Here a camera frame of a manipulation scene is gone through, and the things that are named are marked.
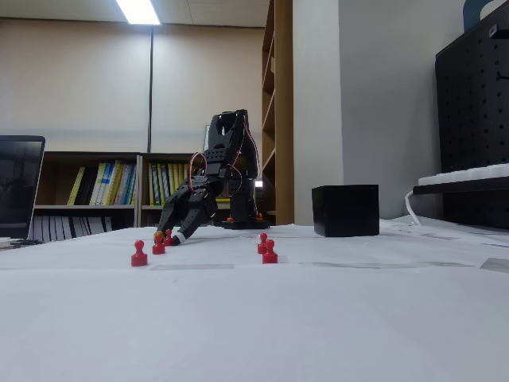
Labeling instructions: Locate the white yellow book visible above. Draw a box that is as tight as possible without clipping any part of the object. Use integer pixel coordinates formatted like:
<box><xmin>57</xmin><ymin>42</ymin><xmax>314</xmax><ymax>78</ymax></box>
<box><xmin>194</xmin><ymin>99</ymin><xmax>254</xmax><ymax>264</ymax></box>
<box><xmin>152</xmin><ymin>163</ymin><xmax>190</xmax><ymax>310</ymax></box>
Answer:
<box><xmin>90</xmin><ymin>162</ymin><xmax>115</xmax><ymax>207</ymax></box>

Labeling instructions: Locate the black perforated pegboard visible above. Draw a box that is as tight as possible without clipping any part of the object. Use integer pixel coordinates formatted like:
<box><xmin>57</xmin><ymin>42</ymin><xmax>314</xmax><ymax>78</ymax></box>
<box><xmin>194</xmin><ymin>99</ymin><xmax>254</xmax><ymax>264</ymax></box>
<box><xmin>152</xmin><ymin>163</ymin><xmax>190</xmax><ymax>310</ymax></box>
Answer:
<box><xmin>434</xmin><ymin>11</ymin><xmax>509</xmax><ymax>231</ymax></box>

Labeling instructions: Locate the black wall conduit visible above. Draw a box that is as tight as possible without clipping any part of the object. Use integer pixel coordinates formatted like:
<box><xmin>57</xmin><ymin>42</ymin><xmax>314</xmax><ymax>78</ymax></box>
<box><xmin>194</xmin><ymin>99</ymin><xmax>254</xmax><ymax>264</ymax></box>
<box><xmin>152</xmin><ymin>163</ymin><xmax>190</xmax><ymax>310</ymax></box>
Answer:
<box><xmin>146</xmin><ymin>24</ymin><xmax>156</xmax><ymax>154</ymax></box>

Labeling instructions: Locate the white paper table cover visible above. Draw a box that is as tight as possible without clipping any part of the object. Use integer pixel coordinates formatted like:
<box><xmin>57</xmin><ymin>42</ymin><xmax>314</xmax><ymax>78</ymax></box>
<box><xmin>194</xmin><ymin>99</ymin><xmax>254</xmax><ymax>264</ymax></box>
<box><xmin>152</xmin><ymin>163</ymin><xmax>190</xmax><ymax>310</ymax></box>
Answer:
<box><xmin>0</xmin><ymin>224</ymin><xmax>509</xmax><ymax>382</ymax></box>

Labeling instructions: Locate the tall wooden bookshelf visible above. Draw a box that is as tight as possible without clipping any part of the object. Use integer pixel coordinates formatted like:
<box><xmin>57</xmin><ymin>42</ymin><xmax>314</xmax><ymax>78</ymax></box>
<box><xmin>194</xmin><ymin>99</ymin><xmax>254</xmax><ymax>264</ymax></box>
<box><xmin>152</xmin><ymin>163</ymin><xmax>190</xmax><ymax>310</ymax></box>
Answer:
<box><xmin>261</xmin><ymin>0</ymin><xmax>295</xmax><ymax>227</ymax></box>

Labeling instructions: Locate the thin yellow book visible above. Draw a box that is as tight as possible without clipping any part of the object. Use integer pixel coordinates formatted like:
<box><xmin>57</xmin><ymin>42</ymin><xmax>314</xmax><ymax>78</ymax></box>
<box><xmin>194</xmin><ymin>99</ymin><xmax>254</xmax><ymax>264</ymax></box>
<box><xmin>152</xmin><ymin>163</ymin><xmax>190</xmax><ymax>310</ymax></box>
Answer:
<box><xmin>66</xmin><ymin>166</ymin><xmax>87</xmax><ymax>207</ymax></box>

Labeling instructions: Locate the white grey volumes row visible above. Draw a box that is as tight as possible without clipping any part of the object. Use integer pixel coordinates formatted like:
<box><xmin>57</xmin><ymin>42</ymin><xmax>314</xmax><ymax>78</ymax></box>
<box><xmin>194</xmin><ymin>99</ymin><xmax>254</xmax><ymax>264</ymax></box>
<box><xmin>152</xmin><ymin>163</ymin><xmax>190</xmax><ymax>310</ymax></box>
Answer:
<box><xmin>33</xmin><ymin>216</ymin><xmax>115</xmax><ymax>243</ymax></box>

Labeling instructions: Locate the blue chair backrest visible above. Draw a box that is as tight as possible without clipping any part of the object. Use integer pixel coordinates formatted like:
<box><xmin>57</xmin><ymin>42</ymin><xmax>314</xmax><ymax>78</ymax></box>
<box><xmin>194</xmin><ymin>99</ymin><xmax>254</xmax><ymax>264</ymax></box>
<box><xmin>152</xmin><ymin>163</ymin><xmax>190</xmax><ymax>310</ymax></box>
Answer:
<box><xmin>462</xmin><ymin>0</ymin><xmax>509</xmax><ymax>33</ymax></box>

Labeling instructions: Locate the white power strip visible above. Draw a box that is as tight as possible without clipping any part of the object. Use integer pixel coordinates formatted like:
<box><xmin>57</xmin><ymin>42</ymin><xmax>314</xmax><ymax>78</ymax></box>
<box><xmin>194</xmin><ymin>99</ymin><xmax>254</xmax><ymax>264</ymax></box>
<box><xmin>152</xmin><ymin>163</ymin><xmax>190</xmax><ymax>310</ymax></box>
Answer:
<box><xmin>417</xmin><ymin>162</ymin><xmax>509</xmax><ymax>187</ymax></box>

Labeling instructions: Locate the yellow green binder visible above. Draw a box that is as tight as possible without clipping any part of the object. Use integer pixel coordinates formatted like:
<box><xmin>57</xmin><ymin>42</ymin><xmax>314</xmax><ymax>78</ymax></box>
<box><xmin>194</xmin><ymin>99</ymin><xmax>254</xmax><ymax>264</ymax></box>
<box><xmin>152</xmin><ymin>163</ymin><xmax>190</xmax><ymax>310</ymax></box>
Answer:
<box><xmin>148</xmin><ymin>162</ymin><xmax>161</xmax><ymax>207</ymax></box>
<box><xmin>157</xmin><ymin>162</ymin><xmax>173</xmax><ymax>207</ymax></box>

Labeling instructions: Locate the black square container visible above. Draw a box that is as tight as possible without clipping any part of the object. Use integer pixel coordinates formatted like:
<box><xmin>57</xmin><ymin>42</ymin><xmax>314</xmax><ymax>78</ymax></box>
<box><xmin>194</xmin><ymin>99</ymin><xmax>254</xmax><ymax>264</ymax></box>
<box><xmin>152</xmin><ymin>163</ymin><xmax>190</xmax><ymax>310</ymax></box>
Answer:
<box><xmin>311</xmin><ymin>184</ymin><xmax>380</xmax><ymax>238</ymax></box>

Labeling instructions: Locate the light blue book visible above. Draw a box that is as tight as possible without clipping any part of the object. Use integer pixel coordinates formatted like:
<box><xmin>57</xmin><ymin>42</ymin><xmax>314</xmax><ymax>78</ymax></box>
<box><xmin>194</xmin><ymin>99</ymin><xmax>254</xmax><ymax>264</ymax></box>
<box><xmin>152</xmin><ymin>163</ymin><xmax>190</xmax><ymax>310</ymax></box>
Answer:
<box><xmin>117</xmin><ymin>162</ymin><xmax>138</xmax><ymax>207</ymax></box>

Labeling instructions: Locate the black laptop screen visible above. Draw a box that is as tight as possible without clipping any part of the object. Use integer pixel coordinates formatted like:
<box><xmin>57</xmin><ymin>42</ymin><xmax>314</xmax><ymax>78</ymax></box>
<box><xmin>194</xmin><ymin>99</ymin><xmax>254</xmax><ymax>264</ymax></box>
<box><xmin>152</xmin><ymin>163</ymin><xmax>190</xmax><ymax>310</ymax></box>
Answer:
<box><xmin>0</xmin><ymin>134</ymin><xmax>46</xmax><ymax>240</ymax></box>

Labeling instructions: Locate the white power cable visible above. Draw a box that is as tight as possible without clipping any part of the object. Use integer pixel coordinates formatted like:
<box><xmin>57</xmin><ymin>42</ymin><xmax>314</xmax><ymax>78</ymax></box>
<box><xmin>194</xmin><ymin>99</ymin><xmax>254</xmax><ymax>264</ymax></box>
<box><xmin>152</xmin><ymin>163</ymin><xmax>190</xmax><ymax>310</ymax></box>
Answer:
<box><xmin>404</xmin><ymin>189</ymin><xmax>423</xmax><ymax>227</ymax></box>

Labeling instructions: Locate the black binder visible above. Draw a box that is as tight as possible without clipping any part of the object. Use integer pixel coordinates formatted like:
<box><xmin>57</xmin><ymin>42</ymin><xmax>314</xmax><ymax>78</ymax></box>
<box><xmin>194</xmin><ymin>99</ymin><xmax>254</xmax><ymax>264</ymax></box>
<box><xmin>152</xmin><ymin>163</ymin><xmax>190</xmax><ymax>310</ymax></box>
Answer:
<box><xmin>75</xmin><ymin>166</ymin><xmax>100</xmax><ymax>207</ymax></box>

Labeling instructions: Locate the ceiling light panel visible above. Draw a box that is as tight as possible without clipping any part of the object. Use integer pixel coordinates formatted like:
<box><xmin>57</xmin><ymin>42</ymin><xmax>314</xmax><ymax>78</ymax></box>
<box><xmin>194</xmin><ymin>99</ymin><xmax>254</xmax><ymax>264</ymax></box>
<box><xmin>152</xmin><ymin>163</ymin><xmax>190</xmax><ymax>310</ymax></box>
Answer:
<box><xmin>115</xmin><ymin>0</ymin><xmax>162</xmax><ymax>26</ymax></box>

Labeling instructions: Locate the low wooden bookshelf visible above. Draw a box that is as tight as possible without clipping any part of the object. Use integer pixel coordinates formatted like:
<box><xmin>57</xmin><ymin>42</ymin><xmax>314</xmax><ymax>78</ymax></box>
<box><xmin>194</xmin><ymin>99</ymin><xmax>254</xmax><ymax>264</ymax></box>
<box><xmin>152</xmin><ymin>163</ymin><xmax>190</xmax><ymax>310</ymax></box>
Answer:
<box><xmin>137</xmin><ymin>152</ymin><xmax>234</xmax><ymax>228</ymax></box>
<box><xmin>33</xmin><ymin>150</ymin><xmax>141</xmax><ymax>242</ymax></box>

